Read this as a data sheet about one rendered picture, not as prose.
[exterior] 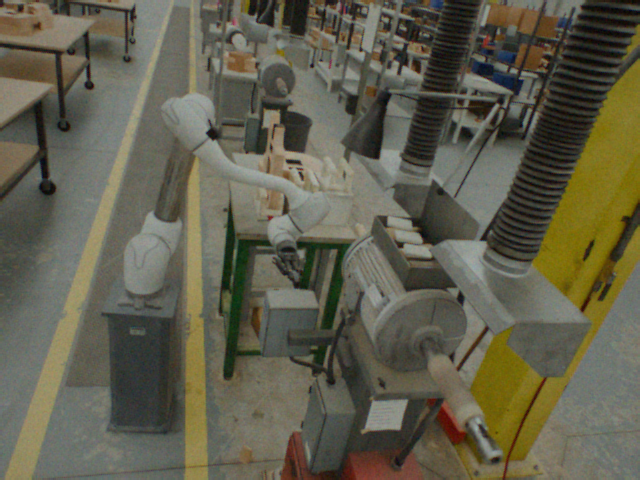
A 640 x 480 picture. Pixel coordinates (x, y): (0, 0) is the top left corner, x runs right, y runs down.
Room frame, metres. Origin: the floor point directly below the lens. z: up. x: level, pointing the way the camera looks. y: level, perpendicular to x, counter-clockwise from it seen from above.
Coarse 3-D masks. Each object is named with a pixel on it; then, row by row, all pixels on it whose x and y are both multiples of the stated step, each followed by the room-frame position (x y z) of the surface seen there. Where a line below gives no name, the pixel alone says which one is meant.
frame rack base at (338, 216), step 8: (320, 176) 2.40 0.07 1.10; (328, 176) 2.42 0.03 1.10; (320, 184) 2.30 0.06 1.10; (328, 184) 2.31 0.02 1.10; (328, 192) 2.21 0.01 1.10; (336, 192) 2.23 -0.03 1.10; (344, 192) 2.25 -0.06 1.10; (352, 192) 2.27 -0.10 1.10; (336, 200) 2.21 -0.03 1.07; (344, 200) 2.22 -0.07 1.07; (352, 200) 2.23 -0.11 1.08; (336, 208) 2.21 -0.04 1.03; (344, 208) 2.22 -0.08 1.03; (328, 216) 2.20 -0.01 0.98; (336, 216) 2.21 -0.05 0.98; (344, 216) 2.23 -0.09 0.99; (320, 224) 2.19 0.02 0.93; (328, 224) 2.20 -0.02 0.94; (336, 224) 2.22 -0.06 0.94; (344, 224) 2.23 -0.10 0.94
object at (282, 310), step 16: (272, 304) 1.22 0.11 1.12; (288, 304) 1.24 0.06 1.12; (304, 304) 1.25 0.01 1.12; (272, 320) 1.20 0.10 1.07; (288, 320) 1.22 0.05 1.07; (304, 320) 1.24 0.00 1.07; (272, 336) 1.21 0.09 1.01; (272, 352) 1.21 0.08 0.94; (288, 352) 1.23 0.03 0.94; (304, 352) 1.24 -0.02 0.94; (320, 368) 1.17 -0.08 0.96
